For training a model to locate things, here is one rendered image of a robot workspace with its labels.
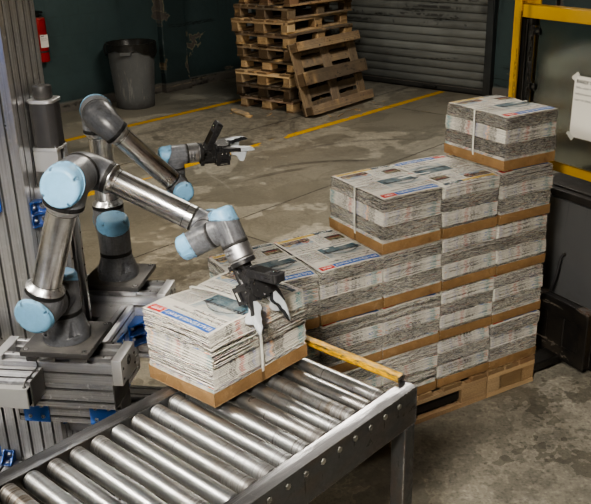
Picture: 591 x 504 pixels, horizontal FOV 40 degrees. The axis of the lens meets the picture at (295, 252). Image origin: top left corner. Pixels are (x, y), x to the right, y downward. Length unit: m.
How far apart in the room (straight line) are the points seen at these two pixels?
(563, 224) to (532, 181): 0.70
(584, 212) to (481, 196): 0.84
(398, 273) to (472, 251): 0.38
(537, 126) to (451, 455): 1.39
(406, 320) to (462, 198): 0.54
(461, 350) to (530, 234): 0.58
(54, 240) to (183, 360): 0.49
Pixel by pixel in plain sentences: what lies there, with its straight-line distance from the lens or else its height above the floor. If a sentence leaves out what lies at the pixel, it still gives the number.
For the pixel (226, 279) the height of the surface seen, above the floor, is 1.03.
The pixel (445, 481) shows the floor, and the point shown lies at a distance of 3.36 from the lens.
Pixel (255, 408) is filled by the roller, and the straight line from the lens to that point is 2.31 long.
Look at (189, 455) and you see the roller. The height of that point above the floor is 0.79.
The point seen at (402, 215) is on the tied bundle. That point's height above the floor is 0.98.
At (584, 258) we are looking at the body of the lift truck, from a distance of 4.19.
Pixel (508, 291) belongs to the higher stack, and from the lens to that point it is 3.70.
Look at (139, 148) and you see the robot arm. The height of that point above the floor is 1.30.
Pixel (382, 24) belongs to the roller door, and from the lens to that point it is 11.08.
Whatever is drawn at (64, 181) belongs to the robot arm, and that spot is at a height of 1.40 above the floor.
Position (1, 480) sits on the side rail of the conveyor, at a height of 0.80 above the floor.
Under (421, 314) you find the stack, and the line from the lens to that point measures 3.40.
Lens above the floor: 2.04
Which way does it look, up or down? 22 degrees down
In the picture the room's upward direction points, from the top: 1 degrees counter-clockwise
